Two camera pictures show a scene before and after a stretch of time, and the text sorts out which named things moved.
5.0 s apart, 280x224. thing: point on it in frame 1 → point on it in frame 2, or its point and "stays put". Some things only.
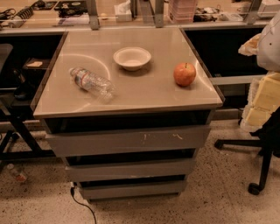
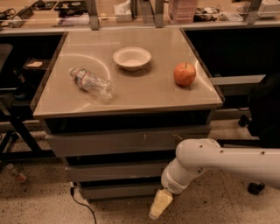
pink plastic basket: x=182 y=11 stays put
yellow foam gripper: x=269 y=49 → x=172 y=183
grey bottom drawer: x=98 y=190 stays put
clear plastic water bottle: x=99 y=87 stays put
